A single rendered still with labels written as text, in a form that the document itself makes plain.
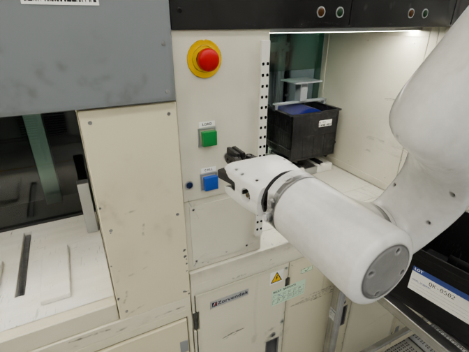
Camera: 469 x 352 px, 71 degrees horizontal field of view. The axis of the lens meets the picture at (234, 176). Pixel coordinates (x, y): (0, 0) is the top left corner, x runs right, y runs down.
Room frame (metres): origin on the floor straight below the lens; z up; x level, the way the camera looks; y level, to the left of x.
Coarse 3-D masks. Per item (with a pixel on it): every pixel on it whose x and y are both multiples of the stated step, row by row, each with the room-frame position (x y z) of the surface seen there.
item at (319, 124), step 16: (288, 80) 1.24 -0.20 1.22; (304, 80) 1.24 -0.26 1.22; (320, 80) 1.24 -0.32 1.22; (304, 96) 1.24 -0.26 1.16; (272, 112) 1.23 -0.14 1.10; (320, 112) 1.17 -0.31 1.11; (336, 112) 1.20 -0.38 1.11; (272, 128) 1.23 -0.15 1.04; (288, 128) 1.13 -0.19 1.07; (304, 128) 1.14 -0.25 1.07; (320, 128) 1.17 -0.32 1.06; (336, 128) 1.21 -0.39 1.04; (272, 144) 1.22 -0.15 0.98; (288, 144) 1.13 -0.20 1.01; (304, 144) 1.14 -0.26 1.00; (320, 144) 1.18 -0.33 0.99; (288, 160) 1.20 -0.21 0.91
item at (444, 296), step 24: (432, 240) 0.83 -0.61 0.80; (456, 240) 0.78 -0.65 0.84; (432, 264) 0.59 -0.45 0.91; (456, 264) 0.74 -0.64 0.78; (408, 288) 0.62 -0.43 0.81; (432, 288) 0.58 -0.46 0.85; (456, 288) 0.54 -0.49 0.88; (432, 312) 0.56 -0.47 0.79; (456, 312) 0.53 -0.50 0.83; (456, 336) 0.52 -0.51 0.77
